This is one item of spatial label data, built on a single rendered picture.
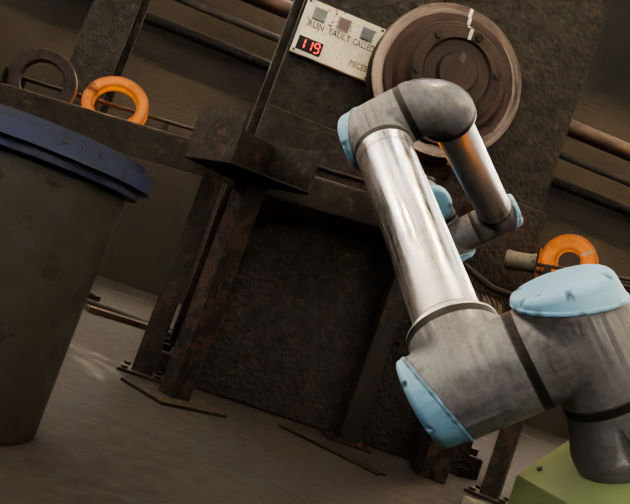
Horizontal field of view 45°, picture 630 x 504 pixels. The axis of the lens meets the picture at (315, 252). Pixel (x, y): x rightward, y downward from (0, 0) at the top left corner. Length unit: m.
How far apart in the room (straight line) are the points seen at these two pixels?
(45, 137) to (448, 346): 0.62
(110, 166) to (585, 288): 0.66
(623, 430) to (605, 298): 0.18
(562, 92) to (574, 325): 1.69
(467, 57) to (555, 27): 0.51
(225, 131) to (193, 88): 6.66
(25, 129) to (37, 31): 7.76
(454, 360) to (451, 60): 1.34
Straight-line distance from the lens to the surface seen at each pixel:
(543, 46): 2.69
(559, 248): 2.29
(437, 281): 1.20
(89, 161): 1.05
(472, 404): 1.09
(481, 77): 2.33
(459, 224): 2.00
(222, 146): 1.84
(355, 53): 2.45
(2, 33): 8.86
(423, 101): 1.50
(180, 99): 8.48
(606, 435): 1.13
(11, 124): 1.05
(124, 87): 2.31
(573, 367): 1.08
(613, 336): 1.09
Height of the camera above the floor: 0.30
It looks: 5 degrees up
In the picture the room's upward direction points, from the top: 20 degrees clockwise
